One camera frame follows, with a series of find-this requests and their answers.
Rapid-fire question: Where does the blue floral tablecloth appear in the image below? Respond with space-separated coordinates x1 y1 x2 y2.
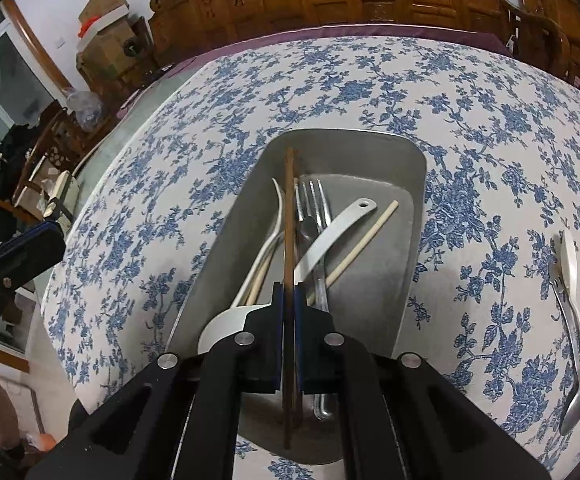
42 35 580 480

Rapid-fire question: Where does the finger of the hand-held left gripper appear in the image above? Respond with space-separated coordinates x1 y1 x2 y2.
0 221 67 330

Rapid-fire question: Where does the cardboard box with red print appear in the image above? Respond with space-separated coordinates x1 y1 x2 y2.
77 0 132 37

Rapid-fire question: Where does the white ceramic spoon with hole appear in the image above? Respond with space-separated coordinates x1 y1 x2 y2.
197 198 378 357

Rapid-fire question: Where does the metal fork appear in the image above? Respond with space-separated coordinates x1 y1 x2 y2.
294 181 317 263
307 178 335 421

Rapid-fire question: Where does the metal spoon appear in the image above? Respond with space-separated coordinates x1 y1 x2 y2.
548 269 580 437

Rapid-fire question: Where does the dark brown chopstick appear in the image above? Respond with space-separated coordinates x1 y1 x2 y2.
282 147 301 450

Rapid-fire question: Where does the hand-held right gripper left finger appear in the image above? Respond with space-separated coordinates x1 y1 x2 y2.
24 281 284 480

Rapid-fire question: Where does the clear plastic bag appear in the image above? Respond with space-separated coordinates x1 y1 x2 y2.
62 87 107 127

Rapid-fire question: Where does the carved wooden armchair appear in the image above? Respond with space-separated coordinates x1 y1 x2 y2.
498 0 580 97

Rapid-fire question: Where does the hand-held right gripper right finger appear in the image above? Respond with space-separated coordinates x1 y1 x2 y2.
294 281 551 480

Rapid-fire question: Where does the metal tray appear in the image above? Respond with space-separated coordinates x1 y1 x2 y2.
167 128 428 466

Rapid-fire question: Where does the plain cardboard box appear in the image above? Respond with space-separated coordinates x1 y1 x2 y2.
76 24 140 78

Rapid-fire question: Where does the glass sliding door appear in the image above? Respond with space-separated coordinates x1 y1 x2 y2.
0 1 71 183

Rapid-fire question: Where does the wooden chair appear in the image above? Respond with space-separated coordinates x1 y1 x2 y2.
12 105 102 222

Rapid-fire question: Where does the black clothing pile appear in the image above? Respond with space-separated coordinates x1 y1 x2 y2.
0 122 37 242

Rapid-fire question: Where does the white stool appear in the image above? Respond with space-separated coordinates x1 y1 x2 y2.
44 170 82 222

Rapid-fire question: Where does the light wooden chopstick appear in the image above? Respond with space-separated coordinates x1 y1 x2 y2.
246 245 273 307
307 200 401 307

